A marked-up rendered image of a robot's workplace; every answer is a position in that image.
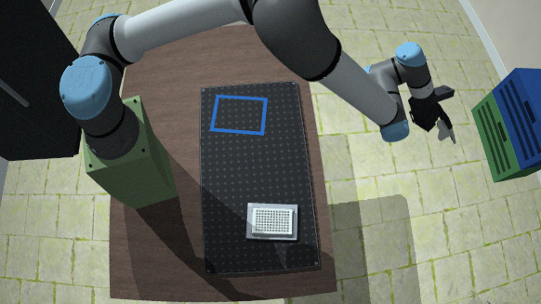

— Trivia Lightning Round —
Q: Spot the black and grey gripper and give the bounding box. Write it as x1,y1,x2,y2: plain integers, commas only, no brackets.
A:
408,89,456,144

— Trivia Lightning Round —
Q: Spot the blue tape outline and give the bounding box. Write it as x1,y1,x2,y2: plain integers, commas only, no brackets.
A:
210,95,268,136

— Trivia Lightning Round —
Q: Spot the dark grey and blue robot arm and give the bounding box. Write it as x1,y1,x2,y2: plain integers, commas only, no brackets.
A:
59,0,455,160

